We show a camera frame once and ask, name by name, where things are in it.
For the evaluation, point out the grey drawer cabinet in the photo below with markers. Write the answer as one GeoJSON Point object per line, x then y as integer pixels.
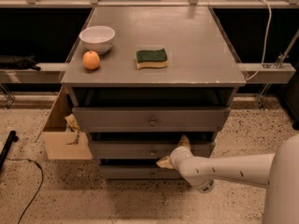
{"type": "Point", "coordinates": [201, 71]}

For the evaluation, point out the orange fruit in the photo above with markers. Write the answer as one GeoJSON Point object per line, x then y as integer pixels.
{"type": "Point", "coordinates": [91, 60]}

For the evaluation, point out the black cloth on shelf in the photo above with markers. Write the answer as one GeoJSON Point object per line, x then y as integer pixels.
{"type": "Point", "coordinates": [18, 62]}

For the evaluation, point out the black pole base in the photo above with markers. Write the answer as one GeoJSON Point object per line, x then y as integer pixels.
{"type": "Point", "coordinates": [12, 137]}

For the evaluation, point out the cardboard box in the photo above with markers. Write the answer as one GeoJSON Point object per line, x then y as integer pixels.
{"type": "Point", "coordinates": [57, 138]}

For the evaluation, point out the crumpled yellow paper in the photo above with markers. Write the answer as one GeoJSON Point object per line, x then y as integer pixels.
{"type": "Point", "coordinates": [72, 125]}

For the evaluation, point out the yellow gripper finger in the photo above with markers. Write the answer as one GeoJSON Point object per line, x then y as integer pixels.
{"type": "Point", "coordinates": [184, 141]}
{"type": "Point", "coordinates": [165, 163]}

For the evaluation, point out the grey bottom drawer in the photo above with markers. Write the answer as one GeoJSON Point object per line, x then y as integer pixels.
{"type": "Point", "coordinates": [137, 172]}

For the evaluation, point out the green yellow sponge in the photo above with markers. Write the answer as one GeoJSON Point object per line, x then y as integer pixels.
{"type": "Point", "coordinates": [151, 59]}

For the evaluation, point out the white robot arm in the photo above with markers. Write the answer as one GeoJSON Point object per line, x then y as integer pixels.
{"type": "Point", "coordinates": [276, 172]}

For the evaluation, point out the white bowl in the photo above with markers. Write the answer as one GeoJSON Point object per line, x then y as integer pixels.
{"type": "Point", "coordinates": [97, 38]}

